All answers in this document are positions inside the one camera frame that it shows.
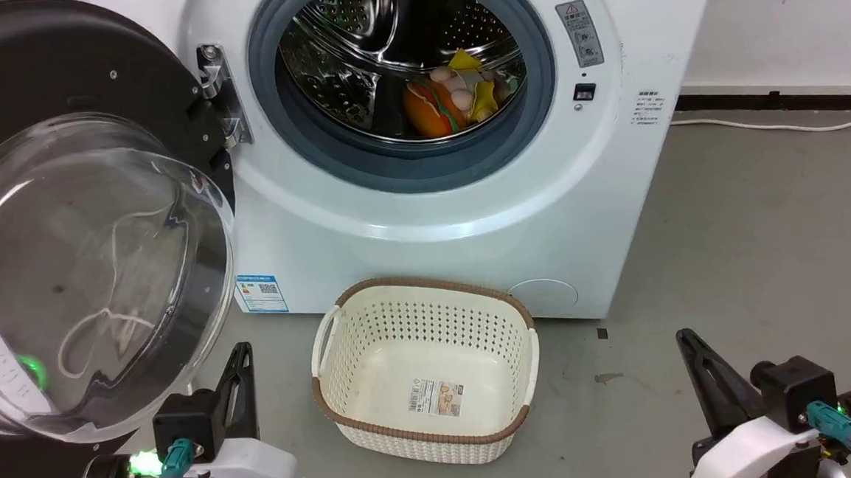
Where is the grey warning sticker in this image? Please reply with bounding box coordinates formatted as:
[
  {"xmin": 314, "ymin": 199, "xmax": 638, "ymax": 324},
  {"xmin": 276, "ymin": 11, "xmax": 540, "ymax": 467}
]
[{"xmin": 555, "ymin": 0, "xmax": 605, "ymax": 69}]

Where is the beige doll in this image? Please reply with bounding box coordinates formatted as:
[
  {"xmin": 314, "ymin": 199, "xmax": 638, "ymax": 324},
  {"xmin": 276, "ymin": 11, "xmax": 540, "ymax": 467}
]
[{"xmin": 428, "ymin": 61, "xmax": 514, "ymax": 114}]

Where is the blue energy label sticker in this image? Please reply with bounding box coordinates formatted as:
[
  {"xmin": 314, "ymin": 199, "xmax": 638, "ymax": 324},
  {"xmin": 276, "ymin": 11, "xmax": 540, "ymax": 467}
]
[{"xmin": 235, "ymin": 272, "xmax": 290, "ymax": 316}]

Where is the black wall baseboard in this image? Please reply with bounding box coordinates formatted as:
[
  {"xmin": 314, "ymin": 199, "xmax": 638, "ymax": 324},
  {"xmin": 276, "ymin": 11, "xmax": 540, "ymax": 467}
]
[{"xmin": 675, "ymin": 83, "xmax": 851, "ymax": 123}]

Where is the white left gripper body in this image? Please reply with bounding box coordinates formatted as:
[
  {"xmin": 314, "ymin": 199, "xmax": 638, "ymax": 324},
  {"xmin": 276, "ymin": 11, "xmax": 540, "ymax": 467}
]
[{"xmin": 163, "ymin": 433, "xmax": 306, "ymax": 478}]

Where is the cream plastic laundry basket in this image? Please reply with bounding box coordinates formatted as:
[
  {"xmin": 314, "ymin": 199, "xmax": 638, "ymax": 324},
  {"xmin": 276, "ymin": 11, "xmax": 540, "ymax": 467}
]
[{"xmin": 305, "ymin": 268, "xmax": 547, "ymax": 474}]

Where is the white floor cable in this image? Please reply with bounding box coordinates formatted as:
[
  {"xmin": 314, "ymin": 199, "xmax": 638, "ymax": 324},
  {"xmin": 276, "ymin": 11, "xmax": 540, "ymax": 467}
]
[{"xmin": 670, "ymin": 108, "xmax": 851, "ymax": 141}]

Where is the stainless steel washer drum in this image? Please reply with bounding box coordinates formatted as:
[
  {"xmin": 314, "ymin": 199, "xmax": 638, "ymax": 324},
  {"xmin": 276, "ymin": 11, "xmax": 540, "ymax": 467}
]
[{"xmin": 274, "ymin": 0, "xmax": 532, "ymax": 150}]

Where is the black round glass washer door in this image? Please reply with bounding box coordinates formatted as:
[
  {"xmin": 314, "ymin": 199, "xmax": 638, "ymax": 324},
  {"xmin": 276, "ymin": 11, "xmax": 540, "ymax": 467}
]
[{"xmin": 0, "ymin": 0, "xmax": 254, "ymax": 478}]

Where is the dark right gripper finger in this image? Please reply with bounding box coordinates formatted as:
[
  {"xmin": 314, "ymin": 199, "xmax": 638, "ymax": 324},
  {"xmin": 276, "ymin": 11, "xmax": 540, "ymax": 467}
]
[{"xmin": 675, "ymin": 323, "xmax": 768, "ymax": 443}]

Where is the metal door hinge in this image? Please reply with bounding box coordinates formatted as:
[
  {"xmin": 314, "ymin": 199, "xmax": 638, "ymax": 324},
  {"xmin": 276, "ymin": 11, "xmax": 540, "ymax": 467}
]
[{"xmin": 195, "ymin": 41, "xmax": 254, "ymax": 151}]

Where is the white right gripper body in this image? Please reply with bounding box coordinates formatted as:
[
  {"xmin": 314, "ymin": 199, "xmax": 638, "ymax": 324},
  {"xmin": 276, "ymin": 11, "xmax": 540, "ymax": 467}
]
[{"xmin": 690, "ymin": 409, "xmax": 830, "ymax": 478}]

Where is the paper label in basket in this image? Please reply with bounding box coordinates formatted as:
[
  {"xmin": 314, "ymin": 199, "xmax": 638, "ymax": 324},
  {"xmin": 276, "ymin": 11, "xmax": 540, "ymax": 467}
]
[{"xmin": 406, "ymin": 378, "xmax": 466, "ymax": 420}]

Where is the white front-load washing machine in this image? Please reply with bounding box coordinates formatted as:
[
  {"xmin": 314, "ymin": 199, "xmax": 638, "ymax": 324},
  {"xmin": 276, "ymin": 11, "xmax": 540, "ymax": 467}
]
[{"xmin": 86, "ymin": 0, "xmax": 743, "ymax": 350}]

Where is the teal left connector cable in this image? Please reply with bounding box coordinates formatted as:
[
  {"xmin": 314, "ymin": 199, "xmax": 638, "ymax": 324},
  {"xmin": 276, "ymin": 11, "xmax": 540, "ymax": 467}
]
[{"xmin": 150, "ymin": 437, "xmax": 197, "ymax": 478}]

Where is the round white filter cover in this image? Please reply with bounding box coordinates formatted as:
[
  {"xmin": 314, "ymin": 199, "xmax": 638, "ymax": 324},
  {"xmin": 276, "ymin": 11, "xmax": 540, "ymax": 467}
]
[{"xmin": 507, "ymin": 277, "xmax": 580, "ymax": 320}]

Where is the yellow plush toy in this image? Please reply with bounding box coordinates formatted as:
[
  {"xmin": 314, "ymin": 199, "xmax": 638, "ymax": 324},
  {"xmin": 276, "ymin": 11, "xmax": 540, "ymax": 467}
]
[{"xmin": 445, "ymin": 46, "xmax": 501, "ymax": 125}]

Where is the small printed text label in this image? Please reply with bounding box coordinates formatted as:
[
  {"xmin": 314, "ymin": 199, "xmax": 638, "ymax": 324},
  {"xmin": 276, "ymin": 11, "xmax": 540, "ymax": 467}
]
[{"xmin": 629, "ymin": 90, "xmax": 664, "ymax": 127}]

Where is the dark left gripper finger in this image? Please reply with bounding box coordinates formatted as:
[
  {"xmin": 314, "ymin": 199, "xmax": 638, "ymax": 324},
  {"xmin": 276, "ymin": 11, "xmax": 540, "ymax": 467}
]
[{"xmin": 211, "ymin": 342, "xmax": 260, "ymax": 444}]

